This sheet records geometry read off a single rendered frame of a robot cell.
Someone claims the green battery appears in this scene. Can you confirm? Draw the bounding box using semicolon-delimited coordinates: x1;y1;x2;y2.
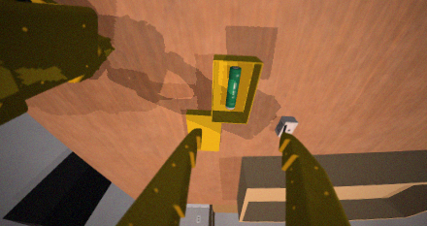
225;66;242;110

